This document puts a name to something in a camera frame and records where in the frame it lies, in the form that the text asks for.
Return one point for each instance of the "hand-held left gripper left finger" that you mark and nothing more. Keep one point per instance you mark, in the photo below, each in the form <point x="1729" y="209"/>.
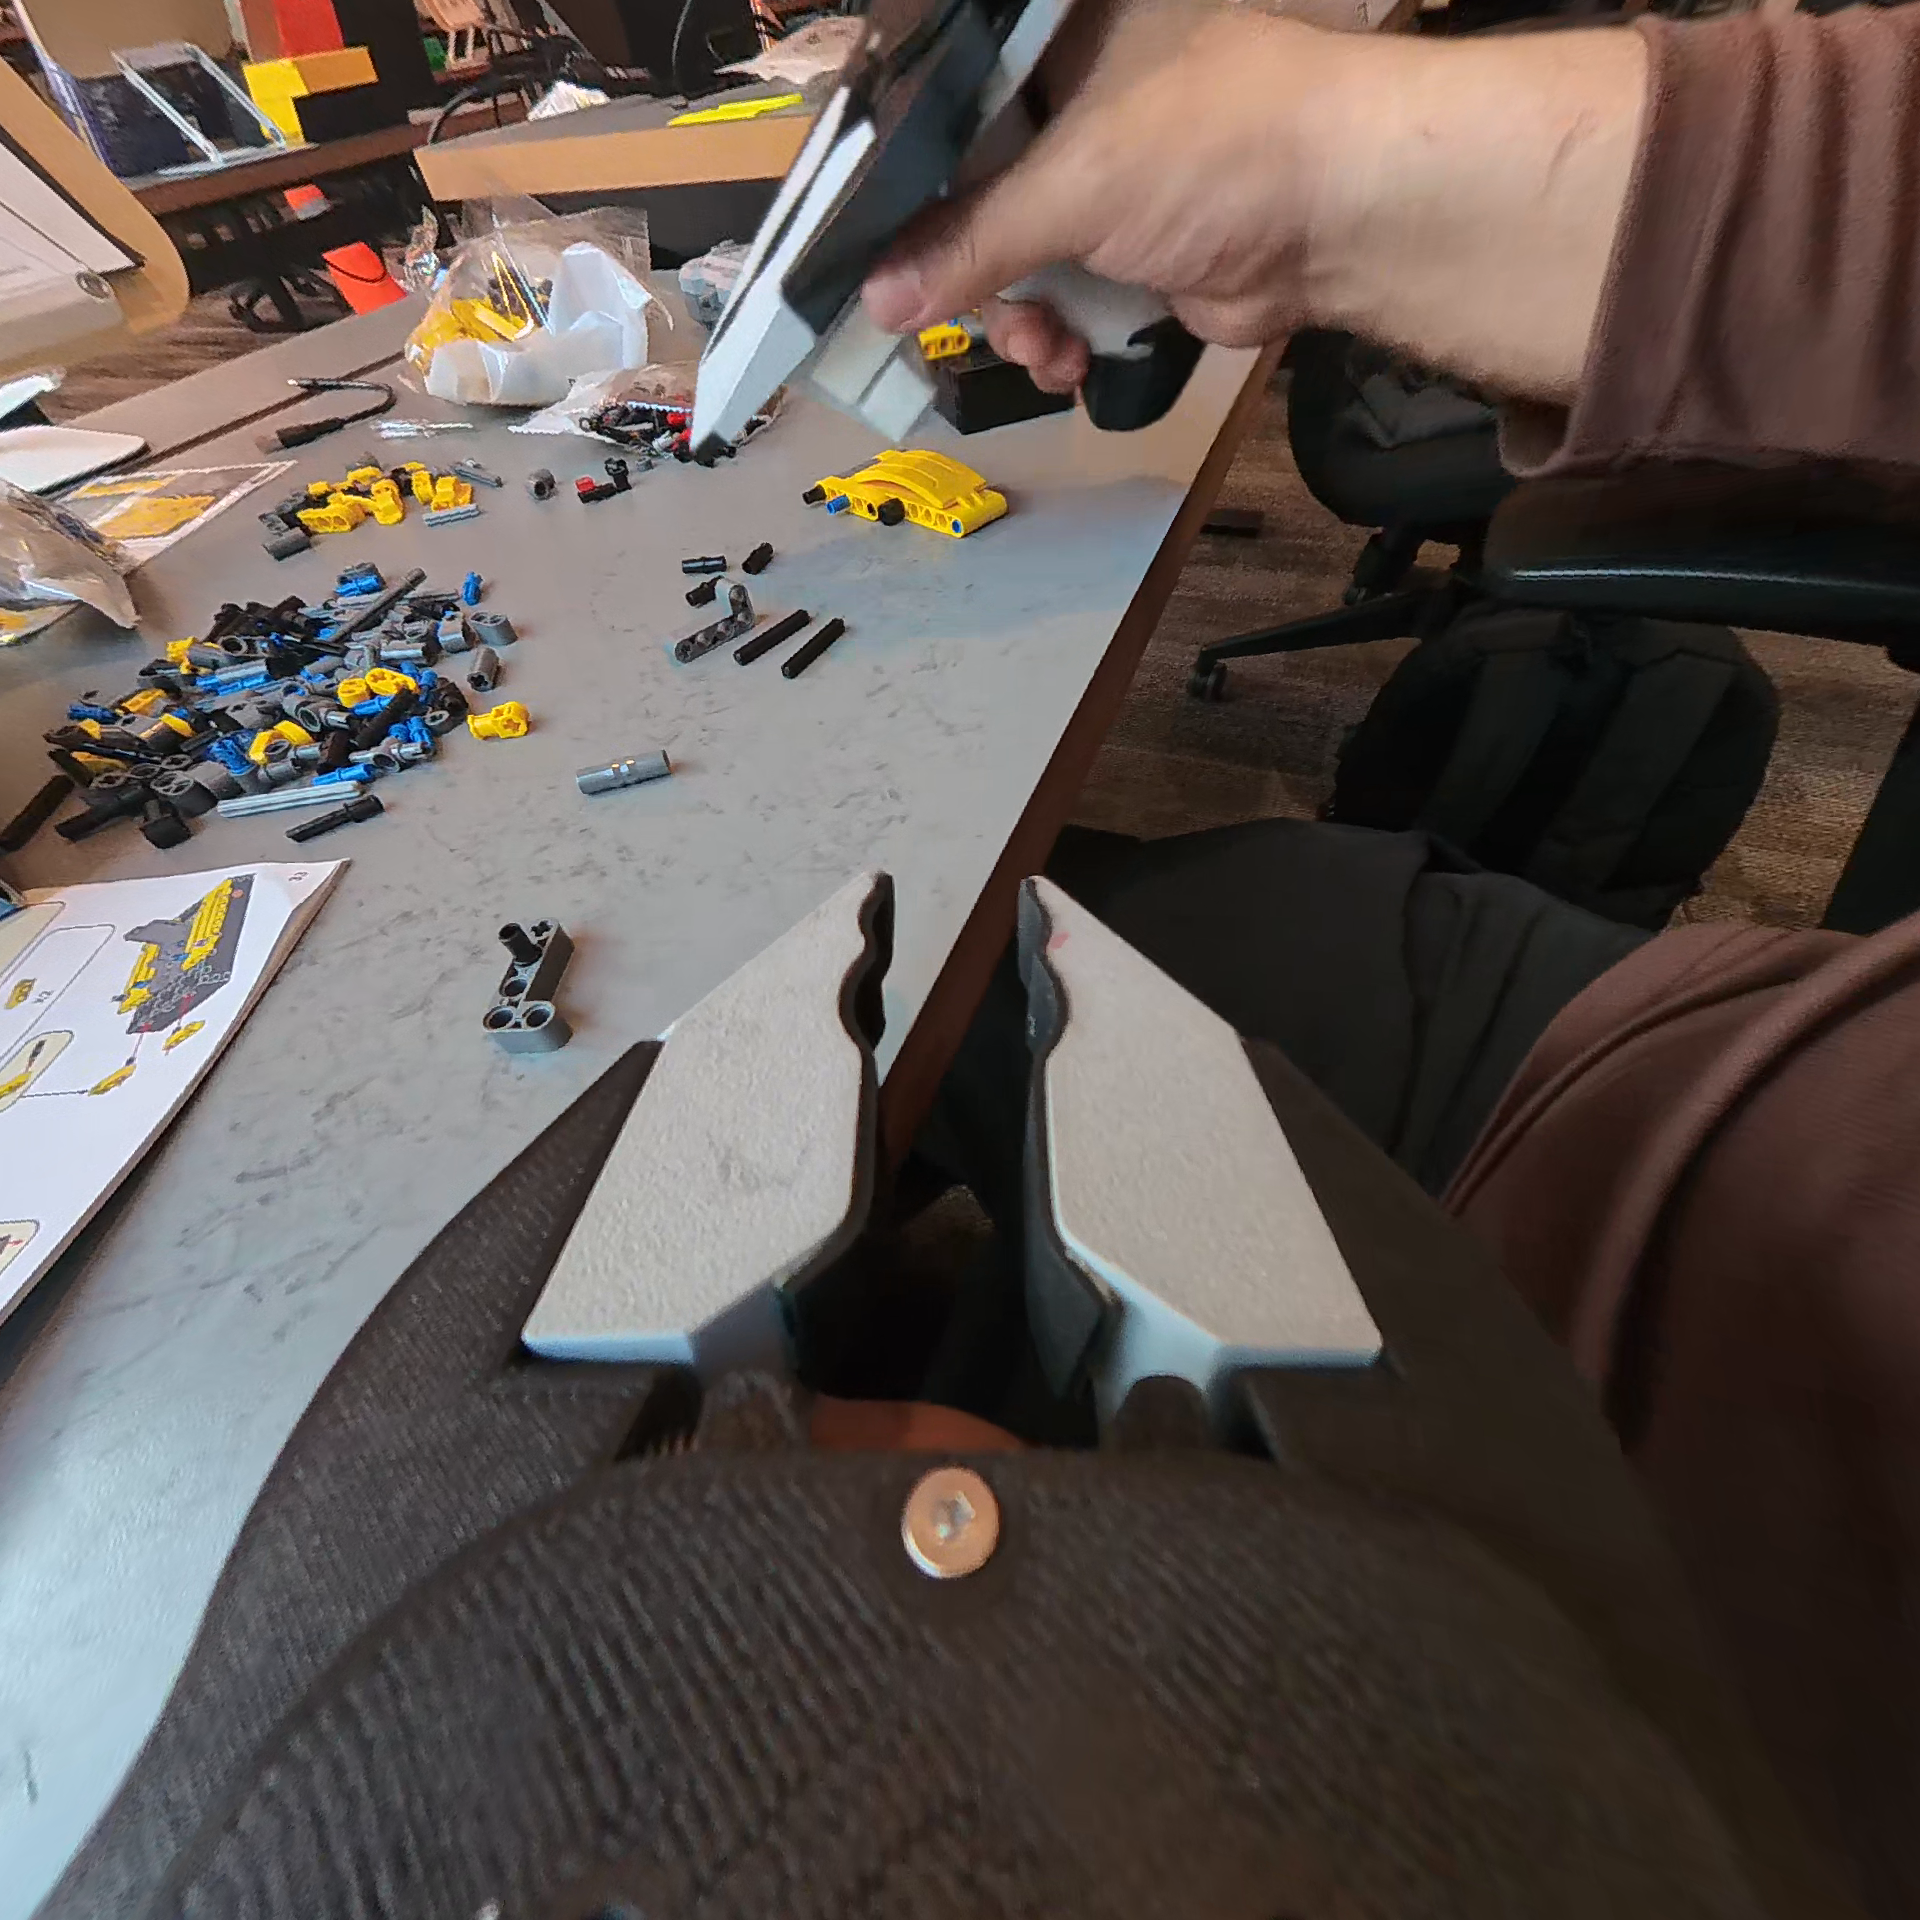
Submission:
<point x="721" y="1184"/>

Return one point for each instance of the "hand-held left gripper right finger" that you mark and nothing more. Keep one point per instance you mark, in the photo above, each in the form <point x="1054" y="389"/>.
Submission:
<point x="1200" y="1201"/>

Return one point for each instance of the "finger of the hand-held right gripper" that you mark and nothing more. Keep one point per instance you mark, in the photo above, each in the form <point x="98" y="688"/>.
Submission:
<point x="779" y="224"/>
<point x="772" y="369"/>

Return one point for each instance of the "clear bag of black red parts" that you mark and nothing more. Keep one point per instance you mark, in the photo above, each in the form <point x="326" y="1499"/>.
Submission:
<point x="630" y="412"/>

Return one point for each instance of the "grey L-shaped beam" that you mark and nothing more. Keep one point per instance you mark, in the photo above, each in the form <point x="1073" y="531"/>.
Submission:
<point x="716" y="637"/>
<point x="552" y="967"/>

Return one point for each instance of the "person's right forearm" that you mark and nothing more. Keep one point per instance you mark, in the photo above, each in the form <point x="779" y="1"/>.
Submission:
<point x="1769" y="224"/>

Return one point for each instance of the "neighbouring wooden-edged desk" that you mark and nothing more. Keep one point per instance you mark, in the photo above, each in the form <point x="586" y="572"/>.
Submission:
<point x="600" y="159"/>

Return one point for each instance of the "grey desk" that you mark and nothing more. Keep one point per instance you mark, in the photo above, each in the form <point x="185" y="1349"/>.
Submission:
<point x="674" y="901"/>

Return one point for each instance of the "person's right hand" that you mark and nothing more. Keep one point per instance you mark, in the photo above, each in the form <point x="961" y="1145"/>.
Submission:
<point x="1230" y="181"/>

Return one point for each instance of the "grey battery box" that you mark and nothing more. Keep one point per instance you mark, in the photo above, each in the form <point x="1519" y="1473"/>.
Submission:
<point x="714" y="283"/>

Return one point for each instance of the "yellow flat part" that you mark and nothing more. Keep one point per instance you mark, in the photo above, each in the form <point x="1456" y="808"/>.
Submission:
<point x="734" y="107"/>

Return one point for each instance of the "white crumpled plastic bag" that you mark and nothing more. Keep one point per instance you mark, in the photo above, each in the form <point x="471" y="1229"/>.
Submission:
<point x="600" y="315"/>

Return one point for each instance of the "yellow curved panel assembly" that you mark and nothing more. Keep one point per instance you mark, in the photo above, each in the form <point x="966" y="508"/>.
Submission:
<point x="914" y="487"/>

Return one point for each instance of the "black angled connector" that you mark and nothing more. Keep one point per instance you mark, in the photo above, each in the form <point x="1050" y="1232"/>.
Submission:
<point x="618" y="476"/>

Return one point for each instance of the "black block with yellow beams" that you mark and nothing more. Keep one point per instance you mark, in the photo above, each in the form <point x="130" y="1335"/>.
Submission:
<point x="998" y="399"/>

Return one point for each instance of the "person's black pants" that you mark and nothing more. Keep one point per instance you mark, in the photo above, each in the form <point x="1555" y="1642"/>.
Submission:
<point x="1275" y="973"/>

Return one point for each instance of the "black axle rod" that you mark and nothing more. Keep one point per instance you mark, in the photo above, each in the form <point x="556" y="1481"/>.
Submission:
<point x="772" y="637"/>
<point x="815" y="647"/>

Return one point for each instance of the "clear bag of yellow parts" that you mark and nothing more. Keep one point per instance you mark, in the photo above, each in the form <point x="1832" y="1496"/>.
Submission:
<point x="464" y="322"/>

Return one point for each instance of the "small silver rod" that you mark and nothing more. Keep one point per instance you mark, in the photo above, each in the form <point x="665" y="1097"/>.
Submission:
<point x="412" y="427"/>

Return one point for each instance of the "orange cone-shaped object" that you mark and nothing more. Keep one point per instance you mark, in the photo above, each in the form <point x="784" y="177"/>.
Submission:
<point x="364" y="277"/>

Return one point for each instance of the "grey sleeve connector tube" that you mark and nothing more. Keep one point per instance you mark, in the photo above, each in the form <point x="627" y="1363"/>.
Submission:
<point x="622" y="773"/>

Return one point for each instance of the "cluster of yellow beam parts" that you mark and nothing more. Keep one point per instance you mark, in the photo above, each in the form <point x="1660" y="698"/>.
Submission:
<point x="352" y="511"/>

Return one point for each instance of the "yellow connector piece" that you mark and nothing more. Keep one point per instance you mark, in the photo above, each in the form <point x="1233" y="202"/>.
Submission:
<point x="499" y="723"/>

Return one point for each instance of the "yellow box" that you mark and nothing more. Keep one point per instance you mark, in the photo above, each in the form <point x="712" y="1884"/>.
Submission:
<point x="299" y="90"/>

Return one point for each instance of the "person's brown sweater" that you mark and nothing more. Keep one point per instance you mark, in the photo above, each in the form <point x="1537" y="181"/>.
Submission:
<point x="1724" y="1275"/>

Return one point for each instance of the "black long stop pin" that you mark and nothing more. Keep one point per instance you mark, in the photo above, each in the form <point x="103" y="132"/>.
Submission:
<point x="332" y="818"/>

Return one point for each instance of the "black office chair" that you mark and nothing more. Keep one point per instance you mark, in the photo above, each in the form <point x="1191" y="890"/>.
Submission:
<point x="1395" y="435"/>
<point x="1694" y="570"/>

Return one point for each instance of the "black backpack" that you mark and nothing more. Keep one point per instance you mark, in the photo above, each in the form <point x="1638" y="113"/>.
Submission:
<point x="1559" y="751"/>

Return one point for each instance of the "light grey ribbed axle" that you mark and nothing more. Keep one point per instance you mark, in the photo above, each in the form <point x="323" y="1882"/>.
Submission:
<point x="284" y="800"/>

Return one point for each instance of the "clear acrylic case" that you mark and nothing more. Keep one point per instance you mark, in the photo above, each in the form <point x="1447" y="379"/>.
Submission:
<point x="182" y="106"/>

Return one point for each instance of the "pile of mixed small pieces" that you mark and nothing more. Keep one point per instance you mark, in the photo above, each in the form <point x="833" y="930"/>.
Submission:
<point x="254" y="704"/>

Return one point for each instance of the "small printed leaflet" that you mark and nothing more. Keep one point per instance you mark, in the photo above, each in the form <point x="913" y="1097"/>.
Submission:
<point x="164" y="517"/>

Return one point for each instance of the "white building instruction booklet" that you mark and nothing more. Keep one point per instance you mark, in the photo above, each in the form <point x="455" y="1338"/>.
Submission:
<point x="90" y="1141"/>

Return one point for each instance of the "curved wooden panel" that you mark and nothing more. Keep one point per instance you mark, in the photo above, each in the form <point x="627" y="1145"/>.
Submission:
<point x="135" y="255"/>

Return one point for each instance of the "white flat device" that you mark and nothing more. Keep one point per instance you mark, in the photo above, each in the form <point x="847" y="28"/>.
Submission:
<point x="67" y="457"/>

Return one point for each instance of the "empty clear plastic bag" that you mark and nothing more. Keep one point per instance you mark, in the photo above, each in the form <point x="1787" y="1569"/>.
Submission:
<point x="60" y="562"/>

